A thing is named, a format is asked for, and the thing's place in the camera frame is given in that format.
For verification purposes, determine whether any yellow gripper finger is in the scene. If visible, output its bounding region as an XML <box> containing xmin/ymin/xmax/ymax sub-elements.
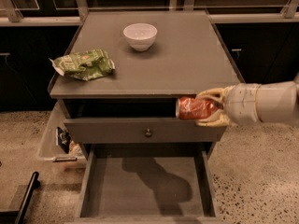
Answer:
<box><xmin>195</xmin><ymin>110</ymin><xmax>232</xmax><ymax>127</ymax></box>
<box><xmin>196</xmin><ymin>86</ymin><xmax>234</xmax><ymax>105</ymax></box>

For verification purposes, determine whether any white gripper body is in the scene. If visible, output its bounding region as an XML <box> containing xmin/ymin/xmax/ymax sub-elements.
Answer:
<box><xmin>223</xmin><ymin>83</ymin><xmax>261</xmax><ymax>125</ymax></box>

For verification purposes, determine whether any red coke can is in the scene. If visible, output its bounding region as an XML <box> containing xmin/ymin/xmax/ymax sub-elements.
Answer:
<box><xmin>176</xmin><ymin>97</ymin><xmax>222</xmax><ymax>120</ymax></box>

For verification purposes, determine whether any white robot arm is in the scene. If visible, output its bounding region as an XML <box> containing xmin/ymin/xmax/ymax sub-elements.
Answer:
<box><xmin>196</xmin><ymin>80</ymin><xmax>299</xmax><ymax>127</ymax></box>

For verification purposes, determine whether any round metal drawer knob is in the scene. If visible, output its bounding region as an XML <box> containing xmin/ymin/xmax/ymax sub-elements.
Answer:
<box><xmin>145</xmin><ymin>129</ymin><xmax>152</xmax><ymax>137</ymax></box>

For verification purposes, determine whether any grey drawer cabinet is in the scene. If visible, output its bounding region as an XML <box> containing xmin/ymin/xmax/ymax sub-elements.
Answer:
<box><xmin>47</xmin><ymin>10</ymin><xmax>249</xmax><ymax>224</ymax></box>

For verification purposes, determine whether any open grey middle drawer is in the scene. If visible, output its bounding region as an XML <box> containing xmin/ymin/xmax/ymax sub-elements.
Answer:
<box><xmin>75</xmin><ymin>144</ymin><xmax>223</xmax><ymax>224</ymax></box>

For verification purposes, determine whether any closed grey top drawer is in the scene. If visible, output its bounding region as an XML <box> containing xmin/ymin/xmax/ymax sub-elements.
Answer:
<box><xmin>64</xmin><ymin>118</ymin><xmax>225</xmax><ymax>144</ymax></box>

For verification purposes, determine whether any white ceramic bowl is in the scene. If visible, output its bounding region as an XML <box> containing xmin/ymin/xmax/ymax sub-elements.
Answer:
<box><xmin>123</xmin><ymin>23</ymin><xmax>158</xmax><ymax>51</ymax></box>

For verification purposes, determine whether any green chip bag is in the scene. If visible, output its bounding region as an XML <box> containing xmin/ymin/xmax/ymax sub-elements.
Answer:
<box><xmin>50</xmin><ymin>49</ymin><xmax>115</xmax><ymax>81</ymax></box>

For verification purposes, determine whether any dark snack package in bin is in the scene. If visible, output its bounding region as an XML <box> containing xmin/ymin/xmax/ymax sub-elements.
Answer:
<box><xmin>55</xmin><ymin>127</ymin><xmax>71</xmax><ymax>153</ymax></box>

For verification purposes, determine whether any black bar bottom left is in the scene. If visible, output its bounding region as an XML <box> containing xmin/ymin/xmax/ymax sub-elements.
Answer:
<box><xmin>14</xmin><ymin>172</ymin><xmax>40</xmax><ymax>224</ymax></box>

